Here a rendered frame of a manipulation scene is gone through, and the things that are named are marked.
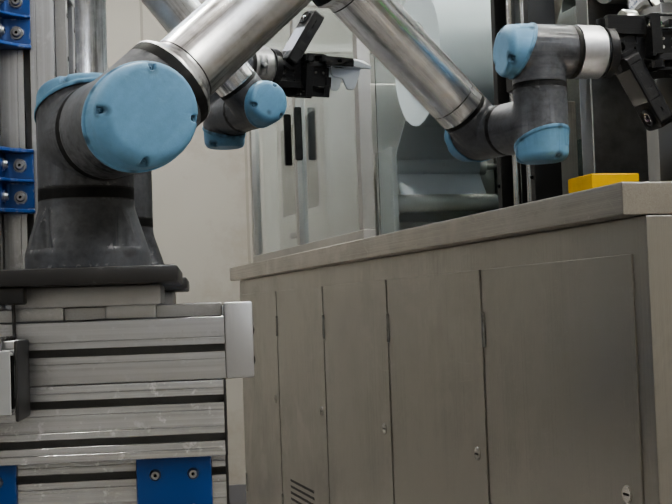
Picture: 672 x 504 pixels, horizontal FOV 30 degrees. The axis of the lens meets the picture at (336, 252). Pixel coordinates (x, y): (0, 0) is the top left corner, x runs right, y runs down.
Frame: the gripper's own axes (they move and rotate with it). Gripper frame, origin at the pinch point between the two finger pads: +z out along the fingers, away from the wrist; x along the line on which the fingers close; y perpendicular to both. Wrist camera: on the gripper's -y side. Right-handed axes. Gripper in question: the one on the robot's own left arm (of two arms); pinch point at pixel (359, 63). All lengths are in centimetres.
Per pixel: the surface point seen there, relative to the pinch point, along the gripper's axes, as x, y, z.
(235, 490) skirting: -226, 150, 92
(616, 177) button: 88, 20, -16
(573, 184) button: 83, 21, -18
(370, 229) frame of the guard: -21.3, 33.7, 17.9
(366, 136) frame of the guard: -24.0, 13.4, 17.7
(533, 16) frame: 42.7, -6.4, 7.5
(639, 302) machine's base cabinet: 99, 35, -21
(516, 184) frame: 36.6, 22.1, 10.5
